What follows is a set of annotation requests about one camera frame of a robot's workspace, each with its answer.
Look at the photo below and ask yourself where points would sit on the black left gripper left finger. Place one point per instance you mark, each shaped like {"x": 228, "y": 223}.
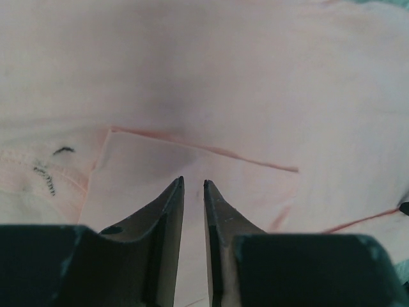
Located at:
{"x": 146, "y": 251}

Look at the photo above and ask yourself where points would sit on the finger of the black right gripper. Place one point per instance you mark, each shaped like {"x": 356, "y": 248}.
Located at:
{"x": 404, "y": 208}

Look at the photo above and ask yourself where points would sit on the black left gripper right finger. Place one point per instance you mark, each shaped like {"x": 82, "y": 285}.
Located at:
{"x": 222, "y": 224}

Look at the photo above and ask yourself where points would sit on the pink t-shirt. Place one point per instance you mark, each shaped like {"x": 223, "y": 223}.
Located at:
{"x": 297, "y": 110}

